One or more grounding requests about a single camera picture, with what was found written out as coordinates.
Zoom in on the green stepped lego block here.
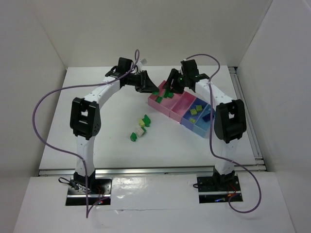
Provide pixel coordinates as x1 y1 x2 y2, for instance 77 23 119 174
162 89 174 99

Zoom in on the green lego brick half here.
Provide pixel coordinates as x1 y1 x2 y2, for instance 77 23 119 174
155 96 163 103

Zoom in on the lime 2x2 lego brick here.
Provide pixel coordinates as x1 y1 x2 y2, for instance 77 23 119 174
196 105 203 112

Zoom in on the lime square lego front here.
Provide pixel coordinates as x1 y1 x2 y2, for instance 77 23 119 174
190 109 197 116

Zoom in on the dark blue lego plate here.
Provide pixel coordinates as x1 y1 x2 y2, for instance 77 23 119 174
202 113 215 122

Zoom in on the small green curved lego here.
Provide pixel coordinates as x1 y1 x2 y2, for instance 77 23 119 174
130 132 138 142

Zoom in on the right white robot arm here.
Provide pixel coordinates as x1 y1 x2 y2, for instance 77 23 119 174
163 59 247 191

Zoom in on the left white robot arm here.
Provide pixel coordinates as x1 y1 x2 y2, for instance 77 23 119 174
69 57 159 189

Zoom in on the large pink bin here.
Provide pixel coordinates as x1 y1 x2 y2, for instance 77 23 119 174
147 80 181 117

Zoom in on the small pink bin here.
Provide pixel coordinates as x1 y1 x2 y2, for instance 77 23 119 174
169 92 196 123

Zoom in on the green curved lego top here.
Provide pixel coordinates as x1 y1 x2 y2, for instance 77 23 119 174
143 115 151 125

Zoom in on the pale yellow curved lego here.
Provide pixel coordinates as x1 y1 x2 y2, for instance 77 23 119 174
138 119 145 127

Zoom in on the purple bin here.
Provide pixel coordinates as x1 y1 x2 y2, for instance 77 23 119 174
180 98 208 131

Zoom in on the white lego brick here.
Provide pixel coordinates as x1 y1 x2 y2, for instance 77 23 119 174
136 127 144 137

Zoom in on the light blue bin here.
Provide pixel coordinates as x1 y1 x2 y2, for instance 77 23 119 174
192 104 211 138

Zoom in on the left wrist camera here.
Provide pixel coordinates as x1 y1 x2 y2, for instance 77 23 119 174
138 58 147 66

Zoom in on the aluminium rail front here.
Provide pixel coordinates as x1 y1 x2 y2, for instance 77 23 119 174
38 166 213 177

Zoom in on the aluminium rail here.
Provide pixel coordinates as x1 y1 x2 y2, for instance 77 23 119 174
228 67 267 172
38 166 213 177

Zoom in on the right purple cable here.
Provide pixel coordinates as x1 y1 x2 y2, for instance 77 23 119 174
183 53 262 214

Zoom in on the purple cable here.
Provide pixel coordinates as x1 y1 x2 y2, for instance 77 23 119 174
183 53 262 214
33 49 140 218

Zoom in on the aluminium rail right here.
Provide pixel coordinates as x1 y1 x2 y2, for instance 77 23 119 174
228 67 267 172

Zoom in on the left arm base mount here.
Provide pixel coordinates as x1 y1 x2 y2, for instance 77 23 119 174
63 178 112 206

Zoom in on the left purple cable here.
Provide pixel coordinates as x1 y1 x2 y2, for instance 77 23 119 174
33 49 140 218

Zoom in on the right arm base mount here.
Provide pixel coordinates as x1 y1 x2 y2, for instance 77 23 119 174
192 176 243 203

